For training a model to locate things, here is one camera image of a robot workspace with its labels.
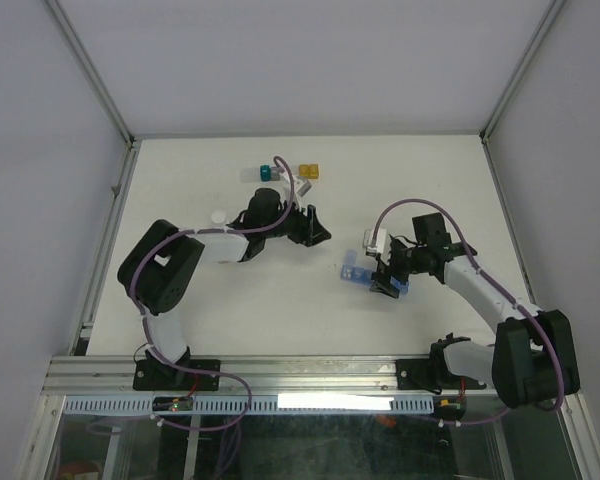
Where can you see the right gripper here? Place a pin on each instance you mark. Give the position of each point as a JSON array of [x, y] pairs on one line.
[[383, 274]]

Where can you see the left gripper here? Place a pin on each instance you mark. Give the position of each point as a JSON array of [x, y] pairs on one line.
[[308, 229]]

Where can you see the blue weekly pill organizer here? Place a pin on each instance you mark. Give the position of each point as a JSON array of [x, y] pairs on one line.
[[354, 272]]

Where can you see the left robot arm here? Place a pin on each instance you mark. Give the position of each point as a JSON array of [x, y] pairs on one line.
[[157, 272]]

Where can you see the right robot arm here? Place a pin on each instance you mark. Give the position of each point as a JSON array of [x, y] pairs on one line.
[[532, 360]]

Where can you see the white cap pill bottle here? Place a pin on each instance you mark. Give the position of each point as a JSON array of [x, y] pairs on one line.
[[219, 218]]

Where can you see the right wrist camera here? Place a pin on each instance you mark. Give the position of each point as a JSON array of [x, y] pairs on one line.
[[376, 243]]

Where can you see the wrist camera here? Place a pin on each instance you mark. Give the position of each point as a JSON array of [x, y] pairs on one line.
[[295, 188], [376, 243]]

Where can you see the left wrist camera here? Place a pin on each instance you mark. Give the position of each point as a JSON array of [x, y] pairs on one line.
[[295, 188]]

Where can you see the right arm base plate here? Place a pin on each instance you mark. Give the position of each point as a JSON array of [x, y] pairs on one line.
[[433, 375]]

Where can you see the grey slotted cable duct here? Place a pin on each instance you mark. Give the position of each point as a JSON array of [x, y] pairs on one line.
[[277, 404]]

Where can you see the left aluminium frame post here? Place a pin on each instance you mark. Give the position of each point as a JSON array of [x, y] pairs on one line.
[[75, 45]]

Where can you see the aluminium frame post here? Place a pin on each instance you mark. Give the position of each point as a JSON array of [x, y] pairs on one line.
[[544, 28], [75, 45]]

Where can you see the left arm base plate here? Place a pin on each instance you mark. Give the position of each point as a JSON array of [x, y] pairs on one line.
[[152, 375]]

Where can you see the aluminium front rail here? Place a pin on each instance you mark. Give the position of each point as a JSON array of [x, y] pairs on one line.
[[91, 375]]

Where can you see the right aluminium frame post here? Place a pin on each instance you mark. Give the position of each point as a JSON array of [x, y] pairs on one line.
[[544, 28]]

